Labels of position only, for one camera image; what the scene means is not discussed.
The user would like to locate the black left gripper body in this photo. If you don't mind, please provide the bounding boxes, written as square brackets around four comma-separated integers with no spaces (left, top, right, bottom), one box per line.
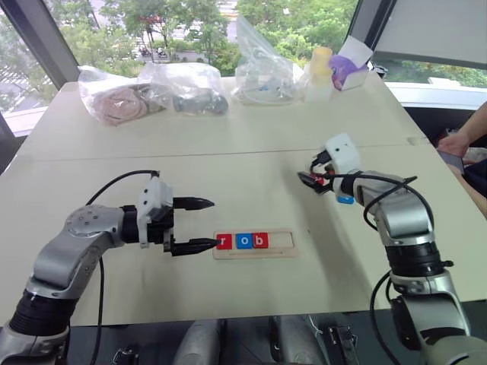
[145,204,178,254]

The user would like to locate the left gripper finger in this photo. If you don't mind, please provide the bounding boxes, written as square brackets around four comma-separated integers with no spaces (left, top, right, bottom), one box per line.
[173,196,216,213]
[170,236,218,257]

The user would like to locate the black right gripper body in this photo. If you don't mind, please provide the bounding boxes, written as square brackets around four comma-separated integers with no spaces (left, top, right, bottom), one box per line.
[310,149,337,180]

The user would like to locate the wooden letter tray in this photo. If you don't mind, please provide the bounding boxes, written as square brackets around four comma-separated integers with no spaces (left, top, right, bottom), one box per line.
[212,227,300,261]

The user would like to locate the grey rounded robot leg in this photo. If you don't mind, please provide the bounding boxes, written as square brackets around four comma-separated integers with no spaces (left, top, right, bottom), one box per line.
[272,314,325,365]
[173,319,226,365]

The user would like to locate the bystander's bare hand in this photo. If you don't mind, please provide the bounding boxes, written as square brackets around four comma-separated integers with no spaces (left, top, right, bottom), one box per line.
[438,132,473,157]

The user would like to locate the yellow and white bottle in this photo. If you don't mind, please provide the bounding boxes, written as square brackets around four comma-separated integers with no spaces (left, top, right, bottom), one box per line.
[303,46,335,103]

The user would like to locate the purple and white tissue box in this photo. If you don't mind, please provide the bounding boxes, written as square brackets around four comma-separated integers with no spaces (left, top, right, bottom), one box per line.
[328,35,374,92]

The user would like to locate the plastic bag with dark items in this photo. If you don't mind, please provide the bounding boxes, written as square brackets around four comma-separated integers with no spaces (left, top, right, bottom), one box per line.
[138,62,231,118]

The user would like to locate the black clip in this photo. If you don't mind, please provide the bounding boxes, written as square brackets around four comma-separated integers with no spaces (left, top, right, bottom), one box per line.
[326,324,359,365]
[113,343,140,365]

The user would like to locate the dark smartphone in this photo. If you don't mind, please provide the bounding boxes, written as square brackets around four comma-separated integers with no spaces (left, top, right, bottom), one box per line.
[436,148,466,174]

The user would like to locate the plastic bag with beige items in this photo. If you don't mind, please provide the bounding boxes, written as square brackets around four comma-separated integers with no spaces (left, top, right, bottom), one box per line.
[77,63,174,128]

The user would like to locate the bystander's leg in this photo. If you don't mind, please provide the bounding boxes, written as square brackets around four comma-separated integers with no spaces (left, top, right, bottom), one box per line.
[447,157,487,220]

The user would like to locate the white window blind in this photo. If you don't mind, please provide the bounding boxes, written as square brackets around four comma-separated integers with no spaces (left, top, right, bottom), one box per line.
[373,0,487,70]

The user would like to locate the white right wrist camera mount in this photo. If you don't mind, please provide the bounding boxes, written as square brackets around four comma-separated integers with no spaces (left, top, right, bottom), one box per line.
[324,132,361,176]

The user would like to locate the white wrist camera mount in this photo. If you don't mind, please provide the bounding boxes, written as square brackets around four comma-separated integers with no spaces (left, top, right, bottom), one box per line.
[137,177,175,249]
[324,132,361,176]

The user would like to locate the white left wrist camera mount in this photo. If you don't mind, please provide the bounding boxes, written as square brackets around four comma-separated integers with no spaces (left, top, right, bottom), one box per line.
[137,177,175,249]

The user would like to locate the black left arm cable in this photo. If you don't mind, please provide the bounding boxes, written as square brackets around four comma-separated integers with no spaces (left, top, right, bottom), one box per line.
[84,170,161,360]

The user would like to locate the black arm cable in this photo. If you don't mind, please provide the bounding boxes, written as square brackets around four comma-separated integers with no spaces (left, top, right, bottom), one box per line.
[329,172,435,332]
[84,170,161,360]

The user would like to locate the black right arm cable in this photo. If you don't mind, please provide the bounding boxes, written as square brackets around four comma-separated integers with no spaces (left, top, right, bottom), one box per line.
[329,172,435,332]

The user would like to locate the clear bag with white cables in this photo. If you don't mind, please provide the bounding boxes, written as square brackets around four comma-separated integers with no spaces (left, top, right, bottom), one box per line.
[232,14,302,106]

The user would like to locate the dark window frame post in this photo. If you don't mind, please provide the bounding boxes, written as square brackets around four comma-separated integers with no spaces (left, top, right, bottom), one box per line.
[10,0,81,90]
[348,0,393,75]

